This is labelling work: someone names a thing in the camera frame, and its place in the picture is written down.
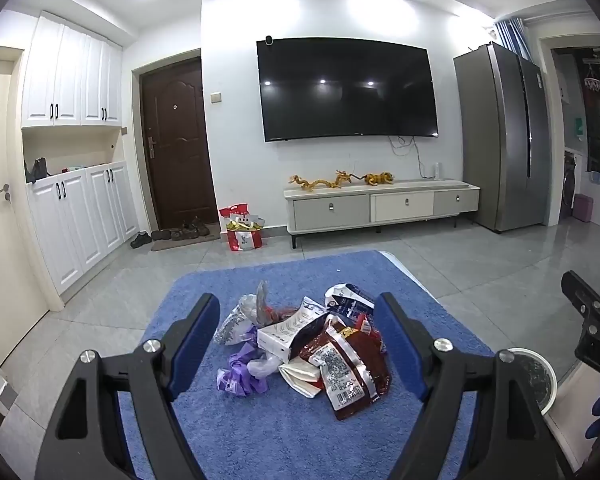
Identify white interior door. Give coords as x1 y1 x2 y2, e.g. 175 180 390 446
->
0 45 51 368

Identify grey and white television stand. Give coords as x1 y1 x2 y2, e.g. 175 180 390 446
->
283 179 481 250

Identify blue curtain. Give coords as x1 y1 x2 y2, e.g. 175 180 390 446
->
495 17 532 62

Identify pink bin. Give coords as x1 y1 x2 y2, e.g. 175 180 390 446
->
572 195 595 224

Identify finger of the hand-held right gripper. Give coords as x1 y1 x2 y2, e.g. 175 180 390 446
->
561 270 600 318

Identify black wall television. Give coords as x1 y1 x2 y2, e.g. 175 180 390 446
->
256 36 440 143

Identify dark brown snack packet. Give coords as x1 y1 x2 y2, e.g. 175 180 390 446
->
299 314 352 367

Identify long golden dragon figurine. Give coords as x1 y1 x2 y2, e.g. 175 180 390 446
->
289 174 342 194

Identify blue and white packet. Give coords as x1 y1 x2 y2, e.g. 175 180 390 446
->
324 282 376 323

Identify white bin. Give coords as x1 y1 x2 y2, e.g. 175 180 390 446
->
500 347 559 416

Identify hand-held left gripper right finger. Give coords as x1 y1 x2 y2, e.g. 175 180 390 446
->
374 292 563 480

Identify brown entrance door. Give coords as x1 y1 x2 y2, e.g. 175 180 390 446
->
139 57 220 233

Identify clear snack bag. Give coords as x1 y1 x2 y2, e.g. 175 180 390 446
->
214 294 262 346

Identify white wall cabinets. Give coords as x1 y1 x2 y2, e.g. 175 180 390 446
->
21 10 124 129

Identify white cardboard box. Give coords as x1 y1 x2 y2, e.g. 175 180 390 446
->
256 297 332 363

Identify small red wrapper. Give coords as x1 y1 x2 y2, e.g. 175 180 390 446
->
354 312 382 353

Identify red snack packet white label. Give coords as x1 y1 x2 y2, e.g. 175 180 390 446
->
320 327 392 421

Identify black bag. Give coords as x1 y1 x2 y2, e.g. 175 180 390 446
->
24 157 49 185

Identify purple plastic bag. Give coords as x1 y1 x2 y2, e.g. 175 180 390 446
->
216 324 282 397

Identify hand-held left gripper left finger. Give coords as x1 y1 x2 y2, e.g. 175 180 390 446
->
34 292 222 480

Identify short golden dragon figurine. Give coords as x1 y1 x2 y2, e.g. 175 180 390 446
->
334 170 366 189

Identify white cable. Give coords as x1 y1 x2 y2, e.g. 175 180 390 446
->
387 135 432 181

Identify red gift bag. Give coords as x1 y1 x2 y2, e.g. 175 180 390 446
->
219 203 265 253

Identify grey refrigerator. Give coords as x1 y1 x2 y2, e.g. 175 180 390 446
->
453 41 554 234

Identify blue mat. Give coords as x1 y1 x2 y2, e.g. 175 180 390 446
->
115 250 497 480

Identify white floor cabinets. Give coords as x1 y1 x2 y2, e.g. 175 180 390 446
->
26 161 141 297

